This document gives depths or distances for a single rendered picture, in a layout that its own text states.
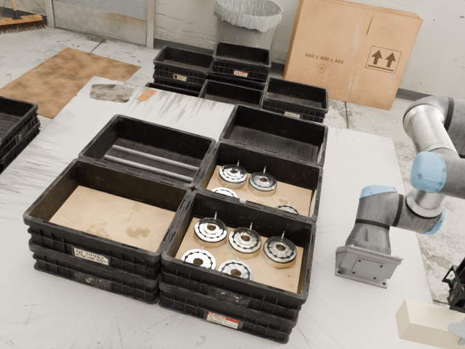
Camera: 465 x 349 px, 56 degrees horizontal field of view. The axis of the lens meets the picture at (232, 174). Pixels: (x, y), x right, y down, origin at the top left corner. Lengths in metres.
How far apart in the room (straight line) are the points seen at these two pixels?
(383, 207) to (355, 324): 0.39
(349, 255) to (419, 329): 0.53
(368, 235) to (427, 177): 0.65
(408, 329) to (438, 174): 0.34
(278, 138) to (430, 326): 1.10
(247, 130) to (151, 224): 0.69
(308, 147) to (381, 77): 2.45
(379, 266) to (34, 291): 1.07
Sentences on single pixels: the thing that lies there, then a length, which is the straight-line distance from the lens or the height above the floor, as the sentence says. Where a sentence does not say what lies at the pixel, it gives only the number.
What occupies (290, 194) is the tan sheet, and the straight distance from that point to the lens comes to 1.61.
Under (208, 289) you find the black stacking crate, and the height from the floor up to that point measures 0.85.
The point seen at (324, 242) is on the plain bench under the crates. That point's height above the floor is 0.70.
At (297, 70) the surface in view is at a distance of 4.16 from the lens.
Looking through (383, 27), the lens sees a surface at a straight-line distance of 4.18.
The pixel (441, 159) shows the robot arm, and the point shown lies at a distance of 0.90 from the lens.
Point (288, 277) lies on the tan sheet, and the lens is 1.34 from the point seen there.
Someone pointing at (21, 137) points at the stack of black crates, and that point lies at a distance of 2.59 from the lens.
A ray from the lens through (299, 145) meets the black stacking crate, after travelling 1.89.
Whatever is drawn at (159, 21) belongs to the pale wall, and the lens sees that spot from 4.51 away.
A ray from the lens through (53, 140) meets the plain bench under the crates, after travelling 2.00.
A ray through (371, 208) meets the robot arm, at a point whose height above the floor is 0.92.
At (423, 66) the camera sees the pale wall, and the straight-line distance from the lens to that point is 4.56.
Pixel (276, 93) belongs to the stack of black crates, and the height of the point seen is 0.49.
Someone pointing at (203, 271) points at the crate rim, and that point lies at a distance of 1.18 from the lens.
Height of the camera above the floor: 1.84
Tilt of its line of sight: 38 degrees down
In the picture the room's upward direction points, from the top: 11 degrees clockwise
